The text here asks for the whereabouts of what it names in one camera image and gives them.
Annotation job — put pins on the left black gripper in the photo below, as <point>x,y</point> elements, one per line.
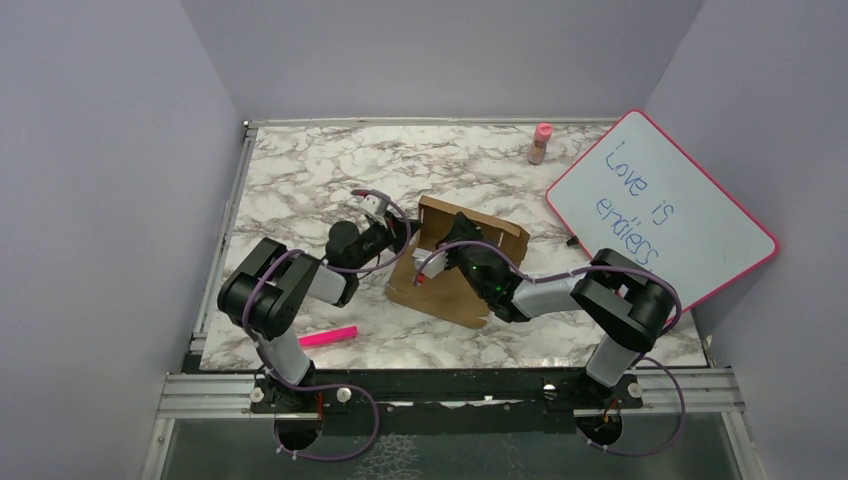
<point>394,229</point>

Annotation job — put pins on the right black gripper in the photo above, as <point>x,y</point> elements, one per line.
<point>462,229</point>

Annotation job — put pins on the brown cardboard box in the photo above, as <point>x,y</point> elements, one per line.
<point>450,286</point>

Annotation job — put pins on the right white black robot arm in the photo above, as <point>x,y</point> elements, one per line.
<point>633,306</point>

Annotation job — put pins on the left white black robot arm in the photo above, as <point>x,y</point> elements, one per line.
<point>264,294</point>

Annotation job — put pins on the pink-capped small bottle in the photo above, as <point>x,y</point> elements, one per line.
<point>537,149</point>

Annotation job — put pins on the pink rectangular stick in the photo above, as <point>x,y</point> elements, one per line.
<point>328,337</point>

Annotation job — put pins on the pink-framed whiteboard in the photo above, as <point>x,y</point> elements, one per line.
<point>636,191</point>

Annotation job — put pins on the aluminium front frame rail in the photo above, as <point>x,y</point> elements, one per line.
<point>453,401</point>

